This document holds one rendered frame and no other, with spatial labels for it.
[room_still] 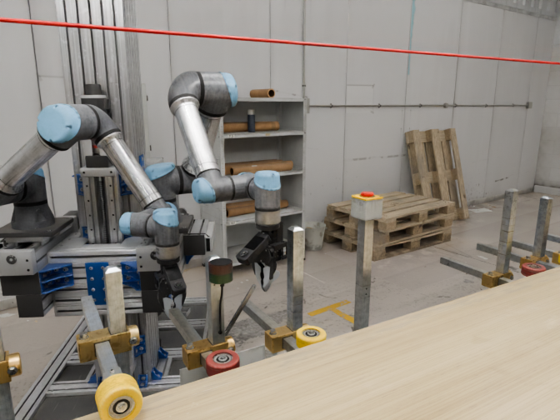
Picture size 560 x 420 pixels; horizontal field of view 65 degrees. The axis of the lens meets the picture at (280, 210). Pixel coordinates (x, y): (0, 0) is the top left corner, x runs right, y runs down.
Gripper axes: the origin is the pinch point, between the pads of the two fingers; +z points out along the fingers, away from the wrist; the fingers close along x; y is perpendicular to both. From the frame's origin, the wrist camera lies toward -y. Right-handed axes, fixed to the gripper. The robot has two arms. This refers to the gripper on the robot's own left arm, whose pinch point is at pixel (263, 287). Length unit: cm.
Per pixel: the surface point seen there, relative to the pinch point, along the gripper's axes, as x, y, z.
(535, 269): -58, 85, 5
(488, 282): -41, 88, 15
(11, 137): 265, 26, -31
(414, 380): -52, -7, 5
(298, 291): -11.4, 2.8, -1.3
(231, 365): -17.0, -29.7, 4.7
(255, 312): 7.5, 4.2, 11.9
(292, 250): -10.1, 1.2, -14.0
